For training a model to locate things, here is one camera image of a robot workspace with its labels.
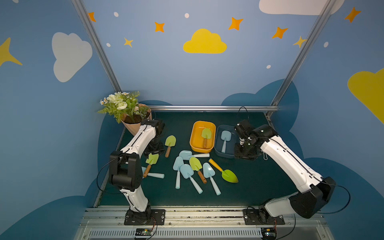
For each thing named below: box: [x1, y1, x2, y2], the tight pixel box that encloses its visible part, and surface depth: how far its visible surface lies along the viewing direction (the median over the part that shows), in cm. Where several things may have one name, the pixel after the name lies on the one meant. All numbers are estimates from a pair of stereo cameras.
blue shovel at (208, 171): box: [202, 162, 222, 196], surface depth 92 cm
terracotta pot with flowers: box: [96, 91, 153, 136], surface depth 87 cm
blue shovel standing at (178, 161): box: [173, 156, 185, 190], surface depth 93 cm
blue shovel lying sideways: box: [179, 150, 210, 161], surface depth 99 cm
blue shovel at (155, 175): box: [141, 166, 165, 179], surface depth 88 cm
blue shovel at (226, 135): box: [221, 130, 232, 153], surface depth 107 cm
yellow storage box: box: [189, 120, 217, 154], surface depth 109 cm
